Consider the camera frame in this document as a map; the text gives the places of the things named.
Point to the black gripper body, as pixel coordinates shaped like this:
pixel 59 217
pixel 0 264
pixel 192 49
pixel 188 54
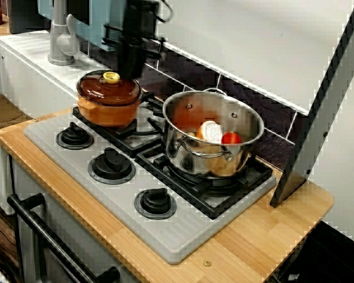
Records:
pixel 149 44

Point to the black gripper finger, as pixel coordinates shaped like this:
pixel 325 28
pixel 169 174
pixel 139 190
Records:
pixel 137 62
pixel 125 60

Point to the orange toy pot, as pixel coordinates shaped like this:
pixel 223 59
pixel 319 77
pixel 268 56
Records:
pixel 106 116

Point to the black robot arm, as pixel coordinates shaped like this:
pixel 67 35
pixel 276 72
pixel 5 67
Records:
pixel 140 17

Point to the teal plastic box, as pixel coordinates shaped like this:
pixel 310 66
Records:
pixel 106 14

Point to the grey toy faucet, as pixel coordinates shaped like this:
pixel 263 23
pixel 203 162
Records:
pixel 59 44

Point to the black burner grate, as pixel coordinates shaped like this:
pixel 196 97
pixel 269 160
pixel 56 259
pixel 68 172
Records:
pixel 127 146
pixel 206 206

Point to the yellow toy food piece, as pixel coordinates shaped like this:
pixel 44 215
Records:
pixel 191 135

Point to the black stove knob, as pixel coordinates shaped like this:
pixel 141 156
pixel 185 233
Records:
pixel 74 137
pixel 111 166
pixel 155 203

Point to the white toy kitchen cabinet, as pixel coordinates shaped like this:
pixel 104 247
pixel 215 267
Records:
pixel 32 73

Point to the white and orange toy bread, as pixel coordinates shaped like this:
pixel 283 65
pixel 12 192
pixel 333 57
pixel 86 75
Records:
pixel 211 132

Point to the stainless steel pot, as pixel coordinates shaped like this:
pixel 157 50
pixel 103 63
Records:
pixel 194 165

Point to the red toy tomato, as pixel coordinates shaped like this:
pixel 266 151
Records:
pixel 231 138

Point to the dark tile backsplash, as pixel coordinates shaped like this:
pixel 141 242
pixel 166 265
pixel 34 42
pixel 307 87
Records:
pixel 268 118

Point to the grey stove plate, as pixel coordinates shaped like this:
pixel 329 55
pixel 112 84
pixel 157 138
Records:
pixel 121 212

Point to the black angled side panel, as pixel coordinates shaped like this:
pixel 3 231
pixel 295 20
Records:
pixel 292 177

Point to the large black object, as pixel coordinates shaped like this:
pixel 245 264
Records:
pixel 336 259

